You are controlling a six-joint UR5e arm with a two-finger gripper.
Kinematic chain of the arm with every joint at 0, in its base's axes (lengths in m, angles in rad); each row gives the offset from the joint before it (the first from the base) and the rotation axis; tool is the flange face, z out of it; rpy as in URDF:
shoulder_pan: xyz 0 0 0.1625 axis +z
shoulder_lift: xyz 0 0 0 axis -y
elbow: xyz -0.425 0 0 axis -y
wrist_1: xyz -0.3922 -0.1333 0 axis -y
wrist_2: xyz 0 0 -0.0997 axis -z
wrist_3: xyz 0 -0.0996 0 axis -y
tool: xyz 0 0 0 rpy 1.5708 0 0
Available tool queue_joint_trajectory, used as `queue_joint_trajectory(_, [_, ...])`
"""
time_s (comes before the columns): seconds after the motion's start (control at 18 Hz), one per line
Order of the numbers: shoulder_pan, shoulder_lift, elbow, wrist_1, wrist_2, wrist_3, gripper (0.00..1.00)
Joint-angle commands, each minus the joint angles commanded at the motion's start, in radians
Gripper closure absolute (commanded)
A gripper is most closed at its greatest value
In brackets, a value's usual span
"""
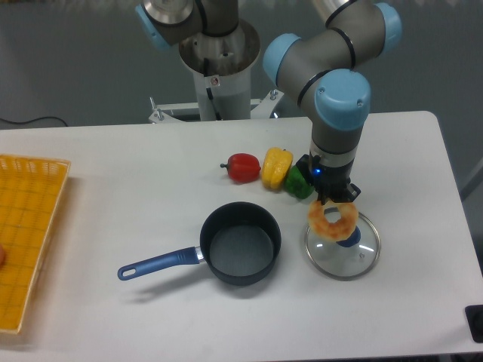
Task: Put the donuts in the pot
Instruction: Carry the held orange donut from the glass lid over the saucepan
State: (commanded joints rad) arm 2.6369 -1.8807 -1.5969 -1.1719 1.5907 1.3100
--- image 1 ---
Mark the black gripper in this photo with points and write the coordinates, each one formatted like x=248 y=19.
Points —
x=330 y=183

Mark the glazed toy donut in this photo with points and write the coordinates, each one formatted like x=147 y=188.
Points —
x=335 y=231

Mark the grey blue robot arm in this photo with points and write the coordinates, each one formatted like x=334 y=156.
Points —
x=318 y=74

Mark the green toy bell pepper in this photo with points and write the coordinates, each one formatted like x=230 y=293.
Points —
x=296 y=185

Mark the glass lid blue knob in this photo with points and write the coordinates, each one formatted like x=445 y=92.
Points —
x=348 y=259

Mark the yellow toy bell pepper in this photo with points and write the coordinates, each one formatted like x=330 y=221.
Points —
x=275 y=167

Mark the red toy bell pepper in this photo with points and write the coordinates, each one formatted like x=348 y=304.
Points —
x=242 y=168

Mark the dark blue saucepan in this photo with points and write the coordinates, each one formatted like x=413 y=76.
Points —
x=239 y=241

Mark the black object table corner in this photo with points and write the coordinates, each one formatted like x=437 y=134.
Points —
x=474 y=316

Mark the yellow plastic basket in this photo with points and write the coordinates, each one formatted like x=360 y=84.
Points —
x=31 y=189

